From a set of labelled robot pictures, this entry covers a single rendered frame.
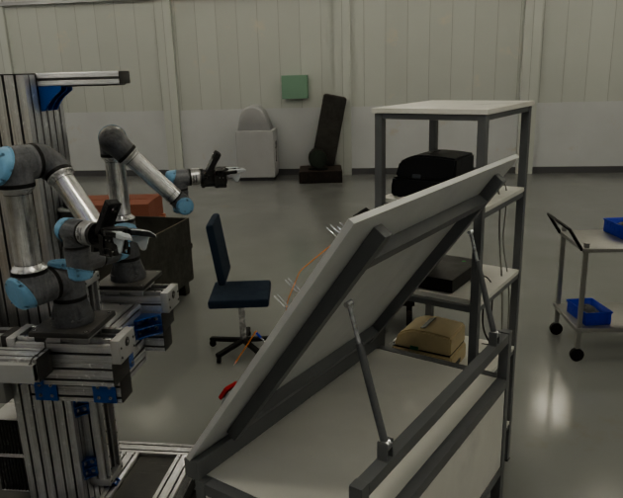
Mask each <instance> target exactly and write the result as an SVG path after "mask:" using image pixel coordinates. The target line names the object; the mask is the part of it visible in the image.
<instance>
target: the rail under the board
mask: <svg viewBox="0 0 623 498"><path fill-rule="evenodd" d="M381 345H382V332H381V333H380V334H379V335H378V336H377V338H376V339H375V340H374V341H373V342H372V343H371V344H369V345H368V344H367V343H366V344H365V345H364V347H365V351H366V355H369V354H370V353H371V352H373V351H374V350H376V349H377V348H378V347H380V346H381ZM358 362H359V357H358V354H357V351H355V352H354V353H352V354H351V355H349V356H348V357H347V358H345V359H344V360H342V361H341V362H340V363H338V364H337V365H335V366H334V367H333V368H331V369H330V370H328V371H327V372H326V373H324V374H322V375H321V376H320V377H318V378H317V379H315V380H314V381H313V382H311V383H310V384H308V385H307V386H306V387H304V388H303V389H301V390H300V391H299V392H297V393H296V394H294V395H293V396H292V397H290V398H289V399H287V400H286V401H285V402H283V403H282V404H280V405H279V406H278V407H276V408H275V409H273V410H272V411H270V412H269V413H268V414H266V415H265V416H263V417H262V418H261V419H259V420H258V421H256V422H255V423H254V424H252V425H251V426H249V427H248V428H247V430H246V431H245V432H244V434H243V435H242V436H241V437H240V438H238V439H237V440H235V441H234V440H233V439H232V437H231V436H230V435H229V434H227V435H226V436H225V437H223V438H222V439H220V440H219V441H217V442H216V443H215V444H213V445H212V446H210V447H209V448H207V449H206V450H205V451H203V452H202V453H200V454H199V455H197V456H196V457H194V458H193V459H191V460H190V461H188V460H187V458H186V457H184V462H185V473H186V476H189V477H191V478H193V479H195V480H197V481H199V480H200V479H201V478H203V477H204V476H205V475H207V474H208V473H209V472H211V471H212V470H214V469H215V468H216V467H218V466H219V465H220V464H222V463H223V462H224V461H226V460H227V459H228V458H230V457H231V456H233V455H234V454H235V453H237V452H238V451H239V450H241V449H242V448H243V447H245V446H246V445H247V444H249V443H250V442H251V441H253V440H254V439H256V438H257V437H258V436H260V435H261V434H262V433H264V432H265V431H266V430H268V429H269V428H270V427H272V426H273V425H274V424H276V423H277V422H278V421H280V420H281V419H282V418H284V417H285V416H286V415H288V414H289V413H290V412H292V411H293V410H295V409H296V408H297V407H299V406H300V405H301V404H303V403H304V402H305V401H307V400H308V399H309V398H311V397H312V396H313V395H315V394H316V393H317V392H319V391H320V390H321V389H323V388H324V387H325V386H327V385H328V384H329V383H331V382H332V381H334V380H335V379H336V378H338V377H339V376H340V375H342V374H343V373H345V372H346V371H347V370H349V369H350V368H351V367H353V366H354V365H355V364H357V363H358Z"/></svg>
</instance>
